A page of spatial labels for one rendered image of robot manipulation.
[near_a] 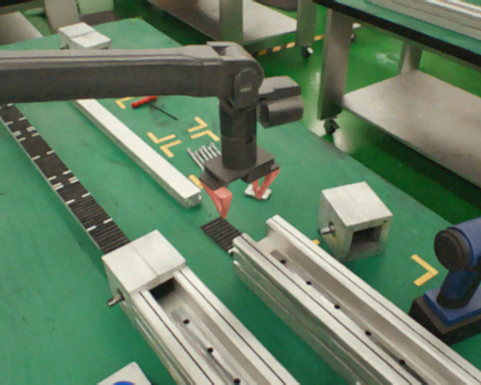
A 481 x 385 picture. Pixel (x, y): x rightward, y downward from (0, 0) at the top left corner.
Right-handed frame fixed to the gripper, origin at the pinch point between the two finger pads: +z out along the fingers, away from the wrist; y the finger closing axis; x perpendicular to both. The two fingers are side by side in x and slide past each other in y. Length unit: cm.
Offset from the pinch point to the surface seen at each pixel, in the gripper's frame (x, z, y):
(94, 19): 369, 87, 118
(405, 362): -35.9, 5.0, 0.0
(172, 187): 20.1, 7.4, -2.4
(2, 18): 359, 65, 40
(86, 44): 90, 1, 10
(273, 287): -14.9, 4.6, -5.3
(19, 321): 9.0, 9.8, -38.8
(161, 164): 28.5, 7.4, -0.1
